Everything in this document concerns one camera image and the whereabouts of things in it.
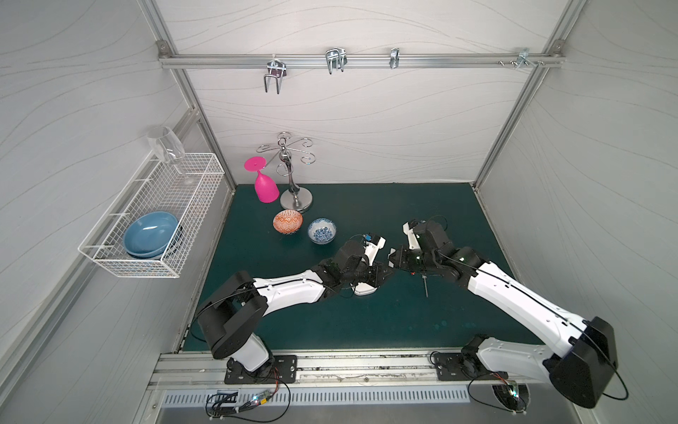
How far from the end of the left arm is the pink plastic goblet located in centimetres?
47

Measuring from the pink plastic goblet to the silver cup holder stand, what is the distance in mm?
60

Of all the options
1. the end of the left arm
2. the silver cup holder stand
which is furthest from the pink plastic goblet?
the end of the left arm

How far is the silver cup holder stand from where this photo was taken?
3.05ft

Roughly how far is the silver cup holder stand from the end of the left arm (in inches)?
16.4

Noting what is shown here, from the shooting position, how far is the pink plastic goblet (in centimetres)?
90

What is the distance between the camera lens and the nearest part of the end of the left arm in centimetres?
65
